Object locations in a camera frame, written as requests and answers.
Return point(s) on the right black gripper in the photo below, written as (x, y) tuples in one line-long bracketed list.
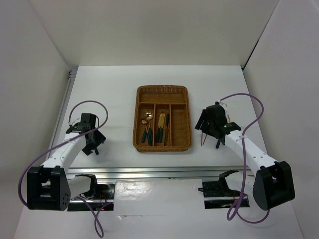
[(204, 116)]

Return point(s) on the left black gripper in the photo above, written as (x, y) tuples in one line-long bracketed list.
[(99, 138)]

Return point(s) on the gold knife green handle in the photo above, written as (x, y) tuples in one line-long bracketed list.
[(158, 135), (162, 121)]

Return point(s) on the large gold spoon green handle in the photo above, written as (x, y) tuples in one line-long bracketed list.
[(149, 117)]

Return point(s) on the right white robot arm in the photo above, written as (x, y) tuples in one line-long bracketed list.
[(273, 181)]

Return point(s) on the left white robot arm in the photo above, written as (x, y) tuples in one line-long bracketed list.
[(47, 185)]

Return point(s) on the wicker cutlery tray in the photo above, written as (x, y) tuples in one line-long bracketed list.
[(169, 99)]

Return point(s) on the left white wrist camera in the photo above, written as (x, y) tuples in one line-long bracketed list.
[(73, 123)]

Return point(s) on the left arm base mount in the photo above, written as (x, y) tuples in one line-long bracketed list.
[(97, 193)]

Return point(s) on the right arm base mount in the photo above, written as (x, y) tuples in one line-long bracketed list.
[(217, 194)]

